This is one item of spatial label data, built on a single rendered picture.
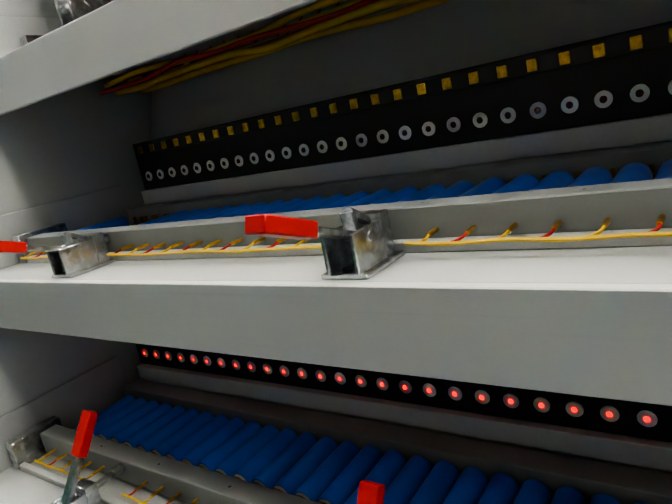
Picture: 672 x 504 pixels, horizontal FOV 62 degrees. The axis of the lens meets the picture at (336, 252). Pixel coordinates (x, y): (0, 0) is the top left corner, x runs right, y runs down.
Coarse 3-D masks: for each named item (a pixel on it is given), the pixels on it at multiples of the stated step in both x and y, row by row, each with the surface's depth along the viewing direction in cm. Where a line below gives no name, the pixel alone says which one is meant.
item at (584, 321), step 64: (576, 128) 36; (640, 128) 34; (192, 192) 59; (0, 256) 54; (320, 256) 33; (448, 256) 28; (512, 256) 26; (576, 256) 24; (640, 256) 22; (0, 320) 50; (64, 320) 43; (128, 320) 38; (192, 320) 34; (256, 320) 31; (320, 320) 28; (384, 320) 26; (448, 320) 24; (512, 320) 22; (576, 320) 21; (640, 320) 20; (512, 384) 23; (576, 384) 22; (640, 384) 20
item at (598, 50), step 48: (576, 48) 35; (624, 48) 34; (384, 96) 44; (432, 96) 42; (480, 96) 40; (528, 96) 38; (576, 96) 36; (624, 96) 35; (144, 144) 61; (192, 144) 57; (240, 144) 54; (288, 144) 51; (384, 144) 45; (432, 144) 43
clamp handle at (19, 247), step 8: (64, 240) 43; (72, 240) 43; (0, 248) 39; (8, 248) 39; (16, 248) 40; (24, 248) 40; (32, 248) 41; (40, 248) 41; (48, 248) 42; (56, 248) 42
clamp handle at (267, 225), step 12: (252, 216) 22; (264, 216) 22; (276, 216) 23; (348, 216) 28; (252, 228) 22; (264, 228) 22; (276, 228) 23; (288, 228) 23; (300, 228) 24; (312, 228) 25; (324, 228) 25; (336, 228) 26; (348, 228) 28
